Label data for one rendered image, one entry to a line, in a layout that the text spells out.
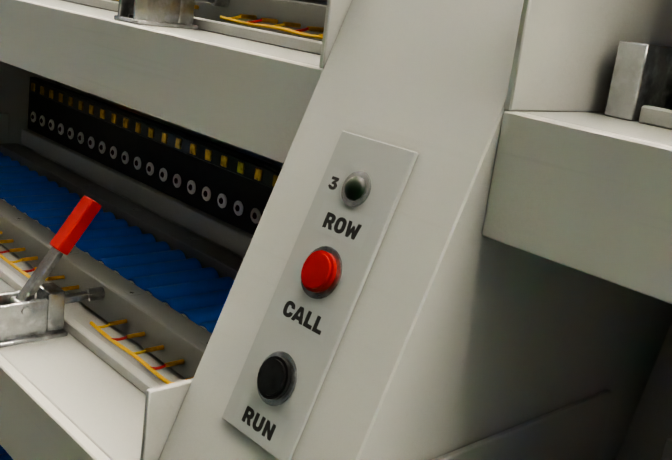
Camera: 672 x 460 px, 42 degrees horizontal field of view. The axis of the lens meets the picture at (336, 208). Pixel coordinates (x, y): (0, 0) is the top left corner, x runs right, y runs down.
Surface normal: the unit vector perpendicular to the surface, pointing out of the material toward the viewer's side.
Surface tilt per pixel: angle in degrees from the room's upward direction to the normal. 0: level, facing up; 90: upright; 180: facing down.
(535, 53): 90
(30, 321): 90
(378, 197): 90
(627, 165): 111
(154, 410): 90
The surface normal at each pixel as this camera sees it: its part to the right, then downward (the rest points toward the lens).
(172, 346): -0.73, 0.07
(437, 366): 0.67, 0.26
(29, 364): 0.13, -0.96
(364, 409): -0.64, -0.29
